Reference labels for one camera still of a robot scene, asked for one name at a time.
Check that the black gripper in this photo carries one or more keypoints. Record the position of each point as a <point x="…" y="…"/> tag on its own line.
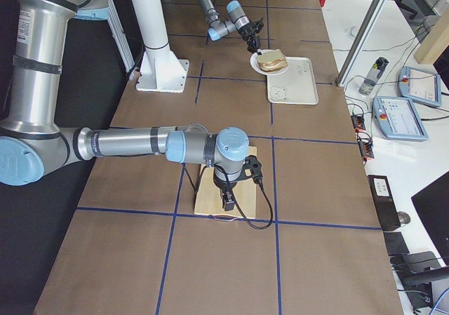
<point x="223" y="185"/>
<point x="248" y="31"/>

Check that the white round plate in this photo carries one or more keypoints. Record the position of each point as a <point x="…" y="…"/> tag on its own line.
<point x="254" y="64"/>

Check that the bread slice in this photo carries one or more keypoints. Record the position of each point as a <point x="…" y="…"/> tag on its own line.
<point x="271" y="61"/>

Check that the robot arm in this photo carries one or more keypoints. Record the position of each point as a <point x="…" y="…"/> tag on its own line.
<point x="238" y="22"/>
<point x="93" y="94"/>

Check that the bamboo cutting board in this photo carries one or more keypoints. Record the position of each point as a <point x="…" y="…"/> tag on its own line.
<point x="208" y="199"/>

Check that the cream bear serving tray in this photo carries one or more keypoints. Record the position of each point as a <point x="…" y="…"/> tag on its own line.
<point x="294" y="85"/>

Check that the clear water bottle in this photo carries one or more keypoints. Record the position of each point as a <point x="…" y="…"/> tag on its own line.
<point x="373" y="76"/>

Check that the orange black connector strip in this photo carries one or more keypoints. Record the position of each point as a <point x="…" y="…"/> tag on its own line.
<point x="364" y="140"/>

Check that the near teach pendant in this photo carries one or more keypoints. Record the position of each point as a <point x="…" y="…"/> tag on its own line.
<point x="398" y="118"/>

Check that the teach pendant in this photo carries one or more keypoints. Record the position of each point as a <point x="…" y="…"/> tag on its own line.
<point x="421" y="86"/>
<point x="398" y="118"/>

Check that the black power brick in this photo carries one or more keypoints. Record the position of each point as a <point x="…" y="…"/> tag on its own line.
<point x="384" y="202"/>

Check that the far teach pendant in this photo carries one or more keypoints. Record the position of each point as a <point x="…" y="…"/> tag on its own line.
<point x="421" y="86"/>

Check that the black monitor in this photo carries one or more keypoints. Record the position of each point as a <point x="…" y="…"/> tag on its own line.
<point x="431" y="205"/>

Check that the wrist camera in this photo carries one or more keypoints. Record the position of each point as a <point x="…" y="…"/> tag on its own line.
<point x="257" y="26"/>
<point x="252" y="169"/>

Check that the metal board handle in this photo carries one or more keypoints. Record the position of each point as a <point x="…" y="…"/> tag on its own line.
<point x="223" y="218"/>

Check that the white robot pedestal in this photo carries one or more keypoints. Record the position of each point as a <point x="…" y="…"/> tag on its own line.
<point x="161" y="70"/>

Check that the aluminium frame post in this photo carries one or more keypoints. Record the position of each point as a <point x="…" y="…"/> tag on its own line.
<point x="365" y="29"/>

